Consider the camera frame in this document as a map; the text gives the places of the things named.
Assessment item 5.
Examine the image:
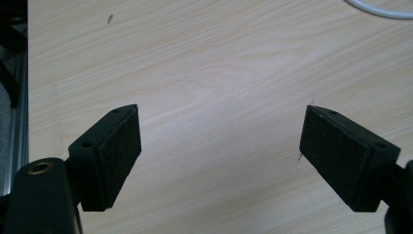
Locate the black stand bracket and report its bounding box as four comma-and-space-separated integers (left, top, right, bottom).
0, 0, 29, 109

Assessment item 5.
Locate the white cable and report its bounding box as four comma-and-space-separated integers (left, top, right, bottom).
344, 0, 413, 20

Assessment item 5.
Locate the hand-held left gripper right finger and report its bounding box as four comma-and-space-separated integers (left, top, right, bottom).
298, 104, 401, 214

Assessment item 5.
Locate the metal frame rail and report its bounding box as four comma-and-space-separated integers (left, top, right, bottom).
2, 48, 30, 197

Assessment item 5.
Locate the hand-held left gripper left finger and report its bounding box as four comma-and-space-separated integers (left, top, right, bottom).
67, 103, 142, 213

